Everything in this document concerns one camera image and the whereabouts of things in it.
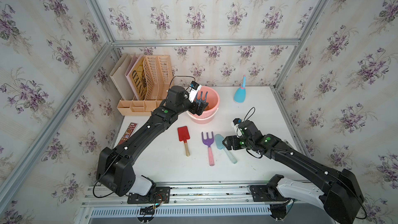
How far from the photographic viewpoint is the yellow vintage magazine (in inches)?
36.4

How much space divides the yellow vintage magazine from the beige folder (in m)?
0.03

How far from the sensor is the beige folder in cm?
88
